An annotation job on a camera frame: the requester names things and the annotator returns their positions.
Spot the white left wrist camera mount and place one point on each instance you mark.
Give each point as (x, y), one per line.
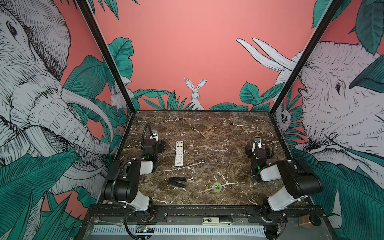
(154, 135)

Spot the brass knob block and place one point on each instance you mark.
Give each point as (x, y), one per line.
(309, 221)

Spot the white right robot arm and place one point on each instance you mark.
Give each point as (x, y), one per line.
(299, 181)

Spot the black plastic clip part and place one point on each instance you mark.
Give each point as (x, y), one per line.
(178, 182)

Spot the black corner frame post left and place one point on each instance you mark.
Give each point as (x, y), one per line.
(97, 34)

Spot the white label box on rail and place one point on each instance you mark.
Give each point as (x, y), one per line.
(222, 221)

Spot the white perforated front strip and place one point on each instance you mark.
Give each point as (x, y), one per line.
(160, 230)

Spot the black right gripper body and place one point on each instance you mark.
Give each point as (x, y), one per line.
(249, 149)

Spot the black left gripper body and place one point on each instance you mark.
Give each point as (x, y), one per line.
(160, 146)

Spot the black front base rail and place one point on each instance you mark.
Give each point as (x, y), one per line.
(164, 213)

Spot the black corner frame post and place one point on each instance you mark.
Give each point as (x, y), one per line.
(97, 34)
(327, 16)

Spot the white remote control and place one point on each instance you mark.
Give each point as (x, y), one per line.
(179, 154)

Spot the black corner frame post right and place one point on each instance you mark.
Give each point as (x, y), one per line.
(327, 16)

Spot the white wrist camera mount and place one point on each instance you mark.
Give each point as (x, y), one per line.
(257, 144)
(154, 135)

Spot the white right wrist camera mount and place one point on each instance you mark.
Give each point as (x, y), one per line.
(257, 144)

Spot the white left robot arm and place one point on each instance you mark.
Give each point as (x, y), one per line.
(121, 186)

